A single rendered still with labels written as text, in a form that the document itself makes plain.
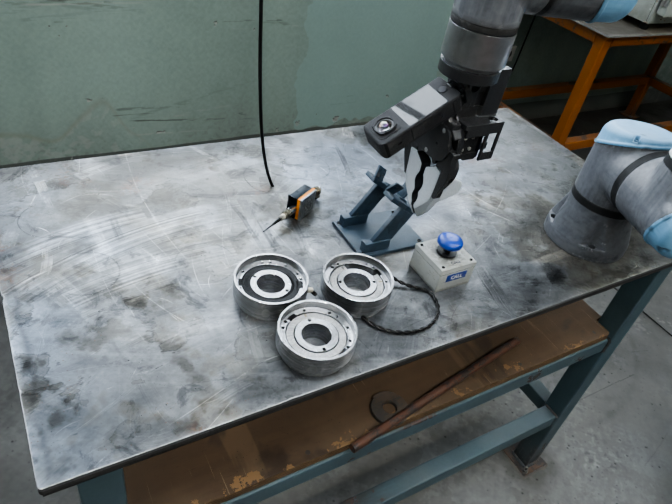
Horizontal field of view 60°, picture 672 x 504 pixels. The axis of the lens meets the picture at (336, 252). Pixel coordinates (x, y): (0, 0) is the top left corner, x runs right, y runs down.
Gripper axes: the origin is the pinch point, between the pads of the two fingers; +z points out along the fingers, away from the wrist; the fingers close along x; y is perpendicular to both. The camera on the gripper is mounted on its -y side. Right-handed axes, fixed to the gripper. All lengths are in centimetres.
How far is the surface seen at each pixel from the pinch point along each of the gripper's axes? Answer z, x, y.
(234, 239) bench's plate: 16.1, 19.2, -17.2
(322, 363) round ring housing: 12.6, -10.4, -17.6
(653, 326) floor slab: 96, 13, 152
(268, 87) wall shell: 63, 162, 57
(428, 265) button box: 13.0, 0.5, 7.1
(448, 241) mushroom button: 8.8, 0.5, 9.6
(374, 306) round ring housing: 13.2, -3.9, -5.7
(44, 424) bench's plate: 16, -4, -48
